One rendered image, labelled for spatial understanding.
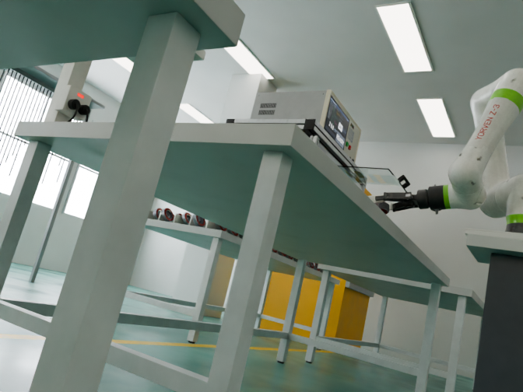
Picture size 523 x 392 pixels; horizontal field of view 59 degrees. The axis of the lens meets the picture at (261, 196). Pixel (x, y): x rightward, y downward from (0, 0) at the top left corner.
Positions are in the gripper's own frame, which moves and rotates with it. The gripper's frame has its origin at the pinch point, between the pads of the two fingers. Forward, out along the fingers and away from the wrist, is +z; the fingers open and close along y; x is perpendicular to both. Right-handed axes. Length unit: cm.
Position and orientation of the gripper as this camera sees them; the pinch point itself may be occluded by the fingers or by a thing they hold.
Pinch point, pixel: (376, 203)
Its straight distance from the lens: 191.9
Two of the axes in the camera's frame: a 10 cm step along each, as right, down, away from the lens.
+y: 4.8, 2.9, 8.3
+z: -8.7, 1.0, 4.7
